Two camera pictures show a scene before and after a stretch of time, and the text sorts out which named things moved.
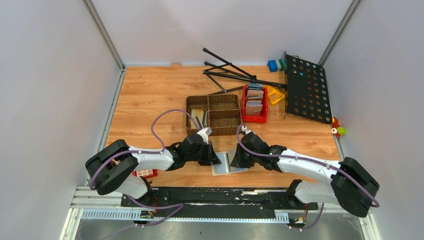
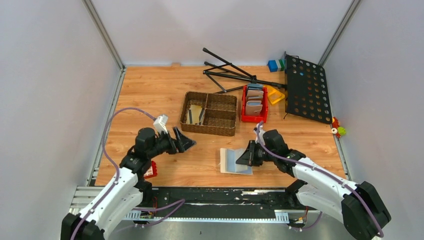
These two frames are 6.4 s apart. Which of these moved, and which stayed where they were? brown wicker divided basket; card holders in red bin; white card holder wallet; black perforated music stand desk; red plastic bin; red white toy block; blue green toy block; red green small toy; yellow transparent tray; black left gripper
Moved: brown wicker divided basket; white card holder wallet; black left gripper
Stayed: red green small toy; yellow transparent tray; blue green toy block; red white toy block; black perforated music stand desk; card holders in red bin; red plastic bin
